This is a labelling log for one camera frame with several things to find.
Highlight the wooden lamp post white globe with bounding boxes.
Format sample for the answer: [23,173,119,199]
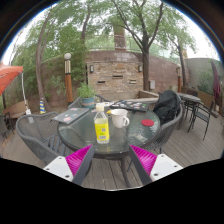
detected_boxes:
[63,52,75,106]

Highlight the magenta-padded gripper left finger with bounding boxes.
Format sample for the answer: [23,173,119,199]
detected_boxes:
[43,144,96,186]

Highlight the grey laptop with stickers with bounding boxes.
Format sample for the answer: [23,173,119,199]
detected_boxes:
[52,107,91,125]

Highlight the dark laptop with stickers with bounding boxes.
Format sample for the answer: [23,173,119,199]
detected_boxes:
[110,99,150,113]

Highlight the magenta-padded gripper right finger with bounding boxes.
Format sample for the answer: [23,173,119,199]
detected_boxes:
[128,144,184,186]

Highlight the black metal patio chair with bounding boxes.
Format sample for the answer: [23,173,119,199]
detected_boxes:
[187,98,216,141]

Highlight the yellow-labelled clear drink bottle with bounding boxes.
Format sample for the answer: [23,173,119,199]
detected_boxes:
[93,102,111,145]

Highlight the orange patio umbrella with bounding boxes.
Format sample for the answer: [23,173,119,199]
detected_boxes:
[0,62,25,96]

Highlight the folded maroon patio umbrella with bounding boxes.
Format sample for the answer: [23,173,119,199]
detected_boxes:
[210,59,222,107]

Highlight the round glass patio table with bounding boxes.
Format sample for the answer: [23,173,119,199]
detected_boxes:
[57,105,162,189]

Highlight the wooden bench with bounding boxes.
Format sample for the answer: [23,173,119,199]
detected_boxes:
[2,100,31,129]

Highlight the potted green plant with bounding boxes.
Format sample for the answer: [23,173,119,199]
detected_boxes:
[76,82,97,109]

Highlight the black backpack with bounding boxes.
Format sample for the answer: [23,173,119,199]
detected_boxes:
[152,89,182,126]

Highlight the small round patio table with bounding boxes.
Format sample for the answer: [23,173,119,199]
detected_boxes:
[177,92,203,130]

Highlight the flat round red coaster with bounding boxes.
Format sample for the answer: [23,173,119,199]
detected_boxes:
[140,118,155,127]

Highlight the blue yellow striped cone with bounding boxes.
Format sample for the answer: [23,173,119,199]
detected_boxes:
[39,97,47,115]

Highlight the white mug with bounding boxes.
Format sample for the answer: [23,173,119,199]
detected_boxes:
[110,108,131,129]

